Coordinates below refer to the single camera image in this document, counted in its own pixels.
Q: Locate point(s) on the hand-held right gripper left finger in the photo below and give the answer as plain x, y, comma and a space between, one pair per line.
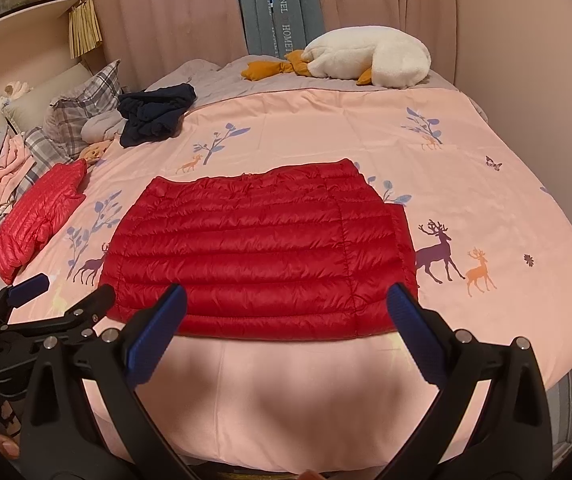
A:
158, 325

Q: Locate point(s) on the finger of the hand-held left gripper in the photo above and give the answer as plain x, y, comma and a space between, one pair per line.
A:
28, 290
86, 310

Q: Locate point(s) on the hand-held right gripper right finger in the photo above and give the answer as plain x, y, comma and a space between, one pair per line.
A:
415, 330

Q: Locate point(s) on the person's left hand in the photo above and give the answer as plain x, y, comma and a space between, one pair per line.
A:
5, 447

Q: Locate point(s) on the coral red down jacket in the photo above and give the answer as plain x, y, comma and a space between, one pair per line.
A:
36, 215

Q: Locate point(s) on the pink cloth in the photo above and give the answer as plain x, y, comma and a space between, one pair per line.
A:
8, 170

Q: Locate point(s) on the small grey plaid pillow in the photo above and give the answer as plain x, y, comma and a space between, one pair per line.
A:
48, 147

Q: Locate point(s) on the orange doll plush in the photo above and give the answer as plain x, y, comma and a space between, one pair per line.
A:
93, 152

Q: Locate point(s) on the grey bed base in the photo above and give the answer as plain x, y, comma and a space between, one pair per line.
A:
563, 410

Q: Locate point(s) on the grey cloth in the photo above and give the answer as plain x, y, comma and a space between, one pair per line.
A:
101, 127

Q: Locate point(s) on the large grey plaid pillow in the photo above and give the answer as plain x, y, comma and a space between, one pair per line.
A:
81, 105

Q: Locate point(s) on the beige plush toy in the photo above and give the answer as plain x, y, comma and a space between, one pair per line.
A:
16, 91

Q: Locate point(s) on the navy blue garment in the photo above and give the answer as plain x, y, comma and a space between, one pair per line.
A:
156, 110

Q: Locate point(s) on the pink deer print duvet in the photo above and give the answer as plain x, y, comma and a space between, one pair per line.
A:
316, 125

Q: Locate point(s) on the grey bed sheet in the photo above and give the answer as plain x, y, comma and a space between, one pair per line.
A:
226, 80

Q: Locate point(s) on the yellow fringe tassel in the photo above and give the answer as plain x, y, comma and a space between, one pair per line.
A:
85, 27

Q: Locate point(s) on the white goose plush toy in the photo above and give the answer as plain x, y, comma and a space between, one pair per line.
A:
365, 55

